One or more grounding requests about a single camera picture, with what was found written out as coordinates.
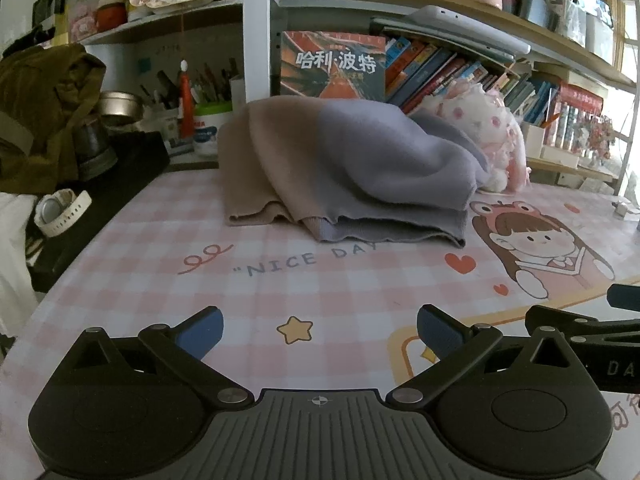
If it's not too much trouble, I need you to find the dark metal cup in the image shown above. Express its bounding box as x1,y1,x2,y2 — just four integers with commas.
75,120,119,179

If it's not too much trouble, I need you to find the metal bowl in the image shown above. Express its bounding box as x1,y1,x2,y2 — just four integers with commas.
97,91,144,126

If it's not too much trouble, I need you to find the grey laptop on books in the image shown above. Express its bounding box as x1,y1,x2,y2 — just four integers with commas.
370,16,516,64

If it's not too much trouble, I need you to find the row of colourful books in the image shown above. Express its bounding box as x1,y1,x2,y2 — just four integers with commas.
385,35,561,128

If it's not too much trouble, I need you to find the white pen cup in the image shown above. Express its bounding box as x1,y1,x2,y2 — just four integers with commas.
192,101,235,157

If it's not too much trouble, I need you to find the bunch of pens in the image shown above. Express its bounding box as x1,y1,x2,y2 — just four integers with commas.
140,57,240,107

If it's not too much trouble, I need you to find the small round figurine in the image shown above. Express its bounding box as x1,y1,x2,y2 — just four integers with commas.
97,0,129,32

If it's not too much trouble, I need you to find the orange cover book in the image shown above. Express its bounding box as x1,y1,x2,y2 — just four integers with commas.
279,30,387,103

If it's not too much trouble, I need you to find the black box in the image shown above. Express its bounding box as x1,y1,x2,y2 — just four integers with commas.
30,130,171,291

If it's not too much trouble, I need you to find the pink checked printed desk mat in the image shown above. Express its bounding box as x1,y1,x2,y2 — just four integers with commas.
0,164,640,461

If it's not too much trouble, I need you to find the white wristwatch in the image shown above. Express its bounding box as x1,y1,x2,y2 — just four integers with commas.
34,189,93,238

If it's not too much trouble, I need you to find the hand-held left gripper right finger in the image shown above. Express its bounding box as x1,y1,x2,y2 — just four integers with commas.
385,304,581,407

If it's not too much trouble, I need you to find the red boxed book set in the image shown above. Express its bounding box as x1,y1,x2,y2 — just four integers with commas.
542,82,608,158

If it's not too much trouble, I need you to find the pink and white plush toy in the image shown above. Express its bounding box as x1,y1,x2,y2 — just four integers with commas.
417,82,531,193

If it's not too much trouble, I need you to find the red tassel ornament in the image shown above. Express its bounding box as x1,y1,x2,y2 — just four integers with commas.
178,60,195,138

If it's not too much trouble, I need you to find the white bookshelf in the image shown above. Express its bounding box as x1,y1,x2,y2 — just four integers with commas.
65,0,640,196

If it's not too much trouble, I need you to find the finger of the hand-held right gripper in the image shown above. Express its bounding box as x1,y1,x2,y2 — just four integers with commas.
606,283,640,311
525,304,640,356

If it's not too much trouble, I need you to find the small white box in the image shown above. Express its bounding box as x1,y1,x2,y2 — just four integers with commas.
520,122,547,158

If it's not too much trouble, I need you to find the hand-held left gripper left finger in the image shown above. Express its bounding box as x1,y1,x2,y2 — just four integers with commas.
75,305,256,407

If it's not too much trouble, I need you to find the white cloth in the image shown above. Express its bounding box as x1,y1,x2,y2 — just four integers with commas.
0,192,42,336

